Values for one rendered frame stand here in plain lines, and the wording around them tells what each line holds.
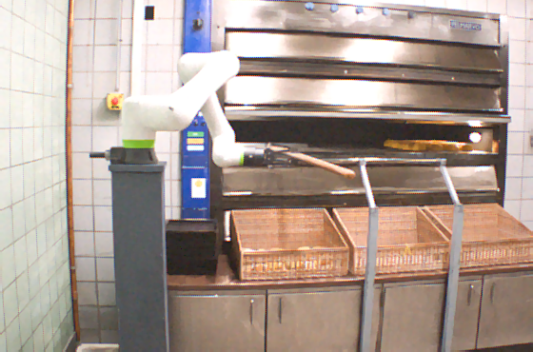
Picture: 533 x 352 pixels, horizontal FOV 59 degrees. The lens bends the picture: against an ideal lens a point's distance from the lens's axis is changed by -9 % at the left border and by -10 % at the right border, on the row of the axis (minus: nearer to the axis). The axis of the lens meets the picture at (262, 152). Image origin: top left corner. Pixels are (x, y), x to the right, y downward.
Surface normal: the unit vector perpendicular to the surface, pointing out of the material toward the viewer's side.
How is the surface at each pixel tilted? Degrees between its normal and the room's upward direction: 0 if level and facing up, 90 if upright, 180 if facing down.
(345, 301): 90
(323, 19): 90
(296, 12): 90
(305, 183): 70
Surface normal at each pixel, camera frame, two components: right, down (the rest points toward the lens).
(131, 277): 0.14, 0.07
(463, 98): 0.12, -0.28
